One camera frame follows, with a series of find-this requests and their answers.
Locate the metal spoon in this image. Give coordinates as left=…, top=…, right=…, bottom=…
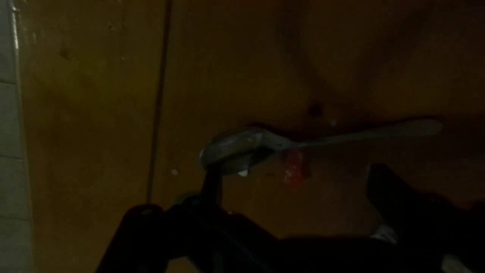
left=198, top=117, right=443, bottom=173

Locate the red petal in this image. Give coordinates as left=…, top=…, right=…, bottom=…
left=281, top=150, right=310, bottom=188

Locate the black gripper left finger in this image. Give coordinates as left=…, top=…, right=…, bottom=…
left=199, top=165, right=227, bottom=205

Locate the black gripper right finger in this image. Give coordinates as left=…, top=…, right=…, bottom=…
left=365, top=161, right=472, bottom=246

